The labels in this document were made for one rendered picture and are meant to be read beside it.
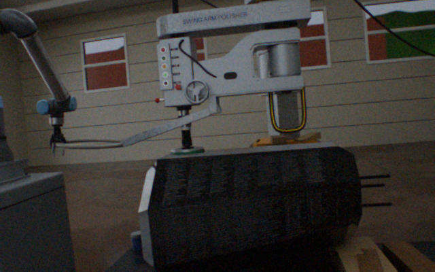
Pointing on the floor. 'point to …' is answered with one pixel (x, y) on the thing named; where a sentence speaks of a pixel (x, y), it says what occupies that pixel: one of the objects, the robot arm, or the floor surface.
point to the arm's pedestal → (35, 225)
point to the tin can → (136, 241)
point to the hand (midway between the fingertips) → (58, 154)
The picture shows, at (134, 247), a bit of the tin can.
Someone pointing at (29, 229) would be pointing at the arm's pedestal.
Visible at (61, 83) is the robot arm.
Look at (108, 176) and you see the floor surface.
